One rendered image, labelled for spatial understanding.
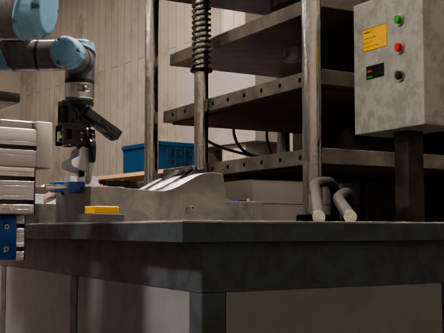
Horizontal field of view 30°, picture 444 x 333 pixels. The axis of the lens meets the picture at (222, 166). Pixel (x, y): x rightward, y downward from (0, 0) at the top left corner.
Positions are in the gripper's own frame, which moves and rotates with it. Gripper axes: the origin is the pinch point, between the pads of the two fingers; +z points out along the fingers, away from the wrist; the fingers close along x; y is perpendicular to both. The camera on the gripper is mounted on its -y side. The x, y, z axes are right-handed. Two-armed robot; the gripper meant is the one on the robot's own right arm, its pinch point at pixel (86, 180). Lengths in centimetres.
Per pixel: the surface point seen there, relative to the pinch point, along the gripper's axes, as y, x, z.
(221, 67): -103, -110, -58
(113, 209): 2.4, 23.8, 7.9
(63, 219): 2.0, -11.4, 9.9
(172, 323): 4, 57, 30
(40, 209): 5.2, -20.8, 7.2
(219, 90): -247, -365, -97
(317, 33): -75, -3, -47
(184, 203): -23.5, 8.3, 5.8
